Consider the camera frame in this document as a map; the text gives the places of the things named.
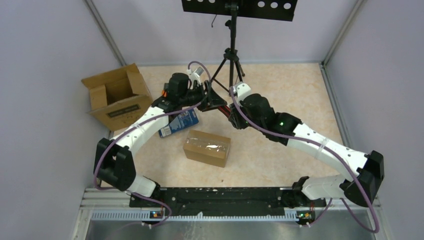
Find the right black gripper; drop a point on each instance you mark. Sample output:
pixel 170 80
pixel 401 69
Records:
pixel 235 118

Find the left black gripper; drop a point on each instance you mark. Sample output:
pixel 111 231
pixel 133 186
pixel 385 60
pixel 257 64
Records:
pixel 212 100

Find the red black utility knife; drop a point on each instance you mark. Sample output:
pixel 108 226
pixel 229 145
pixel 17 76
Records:
pixel 225 110

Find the blue blister pack item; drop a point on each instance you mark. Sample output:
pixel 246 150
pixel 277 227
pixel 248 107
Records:
pixel 183 121

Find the small cardboard box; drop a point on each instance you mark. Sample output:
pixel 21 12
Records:
pixel 207 148

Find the large cardboard box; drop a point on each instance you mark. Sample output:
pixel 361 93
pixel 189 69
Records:
pixel 118 97

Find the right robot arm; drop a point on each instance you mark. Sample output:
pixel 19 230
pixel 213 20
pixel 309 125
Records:
pixel 360 174

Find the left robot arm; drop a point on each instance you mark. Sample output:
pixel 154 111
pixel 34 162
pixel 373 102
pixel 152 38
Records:
pixel 114 158

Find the black tripod stand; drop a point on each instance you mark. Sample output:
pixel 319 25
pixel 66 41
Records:
pixel 236 72

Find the black perforated plate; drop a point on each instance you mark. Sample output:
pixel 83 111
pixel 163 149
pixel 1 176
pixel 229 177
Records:
pixel 280 10

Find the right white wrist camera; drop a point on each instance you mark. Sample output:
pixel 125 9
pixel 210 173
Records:
pixel 241 91

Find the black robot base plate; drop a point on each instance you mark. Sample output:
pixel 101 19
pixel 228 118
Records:
pixel 227 201

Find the grey cable duct rail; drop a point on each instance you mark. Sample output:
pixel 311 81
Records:
pixel 147 216

